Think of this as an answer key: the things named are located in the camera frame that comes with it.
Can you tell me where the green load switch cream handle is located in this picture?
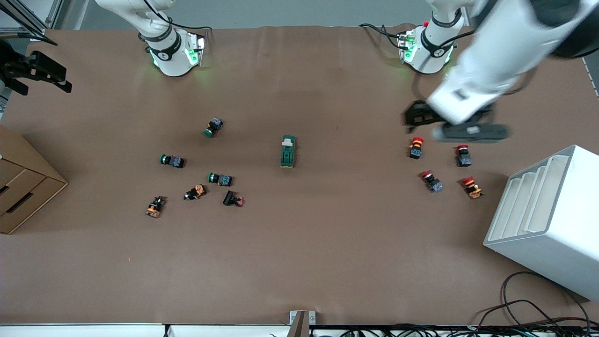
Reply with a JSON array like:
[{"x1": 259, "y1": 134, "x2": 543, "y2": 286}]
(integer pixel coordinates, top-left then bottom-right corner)
[{"x1": 279, "y1": 134, "x2": 297, "y2": 169}]

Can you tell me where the red emergency button orange block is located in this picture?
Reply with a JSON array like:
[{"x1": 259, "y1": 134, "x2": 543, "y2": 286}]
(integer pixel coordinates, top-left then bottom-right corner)
[
  {"x1": 461, "y1": 176, "x2": 484, "y2": 200},
  {"x1": 408, "y1": 136, "x2": 425, "y2": 160}
]

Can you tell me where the red emergency button grey block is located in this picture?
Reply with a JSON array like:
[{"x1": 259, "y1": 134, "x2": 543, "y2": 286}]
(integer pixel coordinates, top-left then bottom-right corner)
[
  {"x1": 420, "y1": 170, "x2": 444, "y2": 193},
  {"x1": 456, "y1": 144, "x2": 473, "y2": 168}
]

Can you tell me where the brown cardboard box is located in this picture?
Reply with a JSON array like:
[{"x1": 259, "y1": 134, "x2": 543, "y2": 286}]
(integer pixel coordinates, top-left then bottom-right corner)
[{"x1": 0, "y1": 124, "x2": 69, "y2": 234}]

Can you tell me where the white slotted rack box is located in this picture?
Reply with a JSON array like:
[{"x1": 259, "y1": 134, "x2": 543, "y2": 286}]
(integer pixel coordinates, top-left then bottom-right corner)
[{"x1": 483, "y1": 144, "x2": 599, "y2": 302}]

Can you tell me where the aluminium frame post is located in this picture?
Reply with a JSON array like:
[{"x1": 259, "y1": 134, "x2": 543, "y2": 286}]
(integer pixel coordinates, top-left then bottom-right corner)
[{"x1": 0, "y1": 0, "x2": 62, "y2": 42}]

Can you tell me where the black base cable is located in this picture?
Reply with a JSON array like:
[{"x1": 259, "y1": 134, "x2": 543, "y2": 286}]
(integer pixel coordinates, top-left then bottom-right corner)
[{"x1": 359, "y1": 23, "x2": 408, "y2": 47}]

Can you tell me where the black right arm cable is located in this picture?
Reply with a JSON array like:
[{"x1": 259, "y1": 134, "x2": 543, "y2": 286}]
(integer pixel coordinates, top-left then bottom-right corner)
[{"x1": 143, "y1": 0, "x2": 213, "y2": 32}]

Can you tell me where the black selector switch orange block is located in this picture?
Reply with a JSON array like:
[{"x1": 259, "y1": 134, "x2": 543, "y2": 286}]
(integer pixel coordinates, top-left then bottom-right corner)
[
  {"x1": 183, "y1": 184, "x2": 207, "y2": 201},
  {"x1": 145, "y1": 195, "x2": 167, "y2": 219}
]

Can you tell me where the black looped cable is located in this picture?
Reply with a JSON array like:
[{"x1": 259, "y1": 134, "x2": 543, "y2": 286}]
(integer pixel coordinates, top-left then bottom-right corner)
[{"x1": 501, "y1": 271, "x2": 591, "y2": 328}]

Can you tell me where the black curved cable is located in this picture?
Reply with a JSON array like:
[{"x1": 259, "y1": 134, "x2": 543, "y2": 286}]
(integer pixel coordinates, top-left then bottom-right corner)
[{"x1": 473, "y1": 300, "x2": 562, "y2": 328}]

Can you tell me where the black cable bundle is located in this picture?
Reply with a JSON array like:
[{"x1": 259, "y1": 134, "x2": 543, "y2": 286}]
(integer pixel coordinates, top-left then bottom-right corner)
[{"x1": 318, "y1": 324, "x2": 599, "y2": 337}]

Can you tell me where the grey metal bracket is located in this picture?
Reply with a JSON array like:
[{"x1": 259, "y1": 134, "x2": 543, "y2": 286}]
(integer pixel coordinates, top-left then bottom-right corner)
[{"x1": 289, "y1": 310, "x2": 316, "y2": 337}]

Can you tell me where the white table edge rail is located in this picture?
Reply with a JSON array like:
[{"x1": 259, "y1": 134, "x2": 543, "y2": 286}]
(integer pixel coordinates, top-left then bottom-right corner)
[{"x1": 0, "y1": 324, "x2": 291, "y2": 337}]

